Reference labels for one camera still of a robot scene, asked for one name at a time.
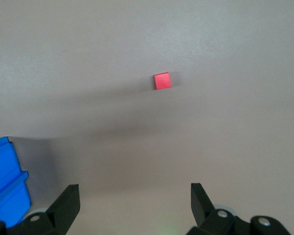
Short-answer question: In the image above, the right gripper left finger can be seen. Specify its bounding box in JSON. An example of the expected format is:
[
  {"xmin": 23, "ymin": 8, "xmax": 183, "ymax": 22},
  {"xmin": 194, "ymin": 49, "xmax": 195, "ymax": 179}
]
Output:
[{"xmin": 0, "ymin": 184, "xmax": 80, "ymax": 235}]

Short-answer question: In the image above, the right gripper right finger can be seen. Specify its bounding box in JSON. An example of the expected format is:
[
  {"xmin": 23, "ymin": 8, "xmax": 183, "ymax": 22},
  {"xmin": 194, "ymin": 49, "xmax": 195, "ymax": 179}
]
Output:
[{"xmin": 186, "ymin": 183, "xmax": 292, "ymax": 235}]

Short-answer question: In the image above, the red cube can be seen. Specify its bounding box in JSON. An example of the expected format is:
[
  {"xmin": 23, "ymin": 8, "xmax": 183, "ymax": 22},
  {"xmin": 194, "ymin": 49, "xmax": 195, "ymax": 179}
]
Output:
[{"xmin": 153, "ymin": 71, "xmax": 172, "ymax": 90}]

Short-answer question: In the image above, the blue plastic storage bin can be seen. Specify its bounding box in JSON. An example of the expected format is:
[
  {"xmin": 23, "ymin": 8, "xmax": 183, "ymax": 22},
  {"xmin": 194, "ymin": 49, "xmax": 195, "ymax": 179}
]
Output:
[{"xmin": 0, "ymin": 136, "xmax": 31, "ymax": 228}]

